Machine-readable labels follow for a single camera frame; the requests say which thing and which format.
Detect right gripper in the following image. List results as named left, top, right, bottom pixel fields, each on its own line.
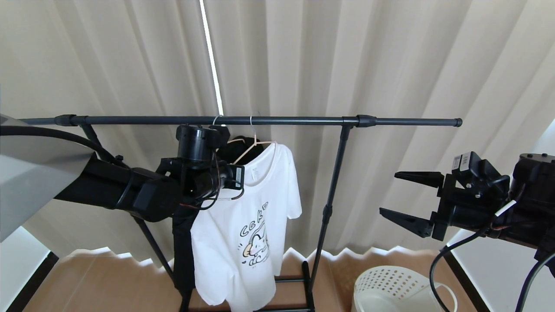
left=379, top=171, right=502, bottom=241

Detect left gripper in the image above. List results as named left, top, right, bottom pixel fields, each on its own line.
left=192, top=163, right=246, bottom=198

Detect pink clothes hanger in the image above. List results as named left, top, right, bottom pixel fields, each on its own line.
left=212, top=115, right=248, bottom=144
left=233, top=116, right=278, bottom=166

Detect white t-shirt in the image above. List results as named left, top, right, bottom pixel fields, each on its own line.
left=190, top=143, right=303, bottom=312

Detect black shorts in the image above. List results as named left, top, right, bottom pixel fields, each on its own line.
left=173, top=135, right=265, bottom=296

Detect white laundry basket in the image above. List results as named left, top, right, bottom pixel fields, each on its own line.
left=353, top=266, right=458, bottom=312

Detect black clothes rack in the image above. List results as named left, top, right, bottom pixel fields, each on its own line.
left=20, top=115, right=463, bottom=312

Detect white curtain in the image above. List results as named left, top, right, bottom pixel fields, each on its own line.
left=0, top=0, right=555, bottom=265

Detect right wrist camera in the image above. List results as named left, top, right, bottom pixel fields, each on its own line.
left=451, top=152, right=511, bottom=201

